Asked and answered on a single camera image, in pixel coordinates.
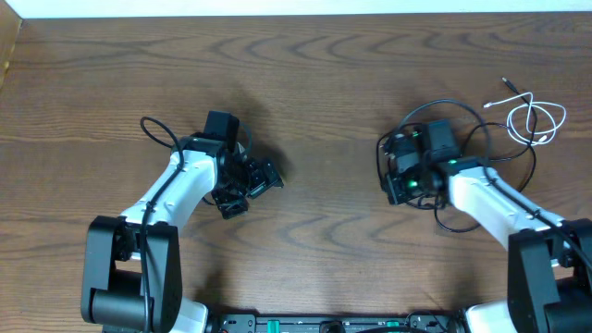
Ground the white usb cable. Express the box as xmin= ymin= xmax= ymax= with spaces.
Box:
xmin=482 ymin=92 xmax=567 ymax=148

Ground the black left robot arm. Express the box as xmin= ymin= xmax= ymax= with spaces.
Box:
xmin=80 ymin=111 xmax=283 ymax=332

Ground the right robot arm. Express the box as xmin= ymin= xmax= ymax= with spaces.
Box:
xmin=377 ymin=120 xmax=591 ymax=332

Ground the black left camera cable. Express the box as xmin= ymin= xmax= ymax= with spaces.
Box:
xmin=139 ymin=116 xmax=186 ymax=333

